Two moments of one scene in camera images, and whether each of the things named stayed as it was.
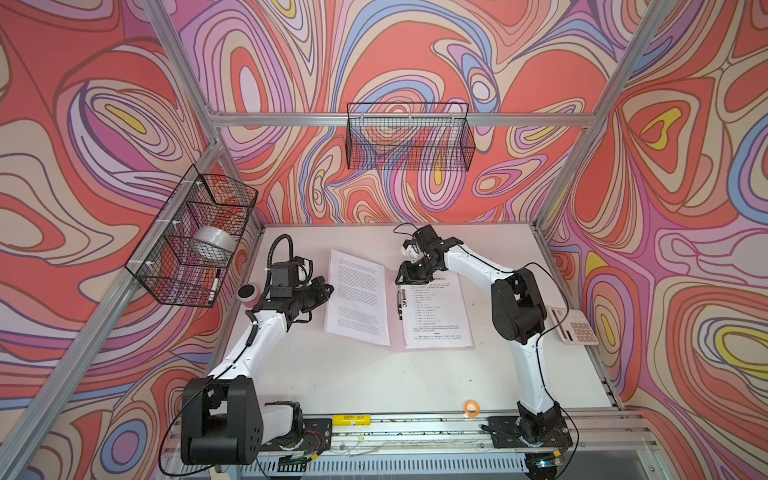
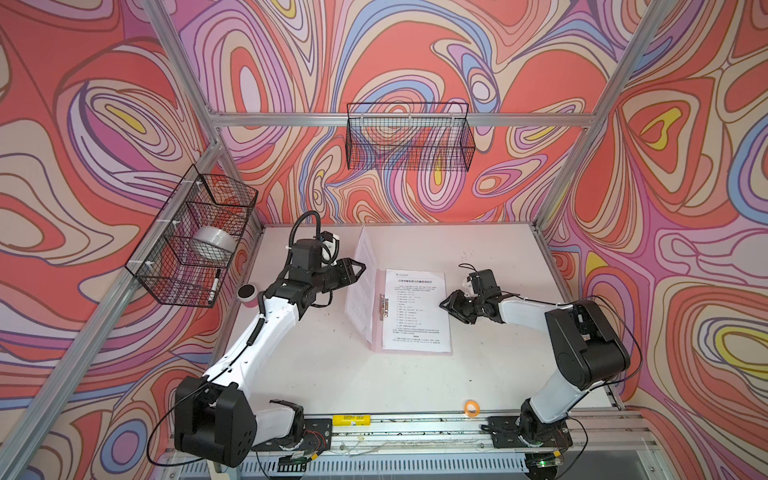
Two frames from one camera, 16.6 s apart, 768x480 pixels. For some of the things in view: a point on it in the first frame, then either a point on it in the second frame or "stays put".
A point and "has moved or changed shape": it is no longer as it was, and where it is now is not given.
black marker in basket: x=214 y=287 stays put
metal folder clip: x=401 y=302 to x=383 y=307
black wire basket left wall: x=183 y=258 stays put
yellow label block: x=351 y=420 stays put
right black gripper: x=409 y=276 to x=455 y=299
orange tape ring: x=466 y=408 stays put
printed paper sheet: x=436 y=314 has moved or changed shape
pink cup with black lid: x=248 y=295 stays put
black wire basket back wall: x=413 y=136 stays put
